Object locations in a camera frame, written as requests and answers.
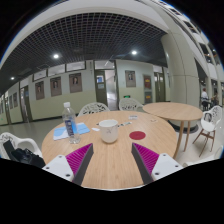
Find framed portrait poster right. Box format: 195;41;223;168
125;70;136;87

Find white ceramic mug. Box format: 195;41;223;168
99;119;118;143

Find framed portrait poster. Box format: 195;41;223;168
125;70;136;87
69;73;82;93

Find small packet on table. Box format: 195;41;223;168
129;115;138;120

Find white chair near left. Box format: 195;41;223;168
0;132;42;159

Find white chair far left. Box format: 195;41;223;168
78;102;109;116

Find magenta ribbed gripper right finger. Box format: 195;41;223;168
130;142;184;185

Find person in white shirt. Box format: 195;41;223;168
201;88;209;111

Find black bag on chair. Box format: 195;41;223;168
3;140;45;168

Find round red coaster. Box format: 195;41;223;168
129;131;146;140

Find clear plastic water bottle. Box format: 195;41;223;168
62;102;80;144

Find white chair far centre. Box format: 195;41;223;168
119;98;143;112

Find white chair wooden legs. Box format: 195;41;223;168
192;105;223;158

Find dark green door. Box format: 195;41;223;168
95;70;107;104

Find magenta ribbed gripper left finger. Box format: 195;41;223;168
42;142;95;186

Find round wooden table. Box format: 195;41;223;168
42;111;177;189
143;102;203;157

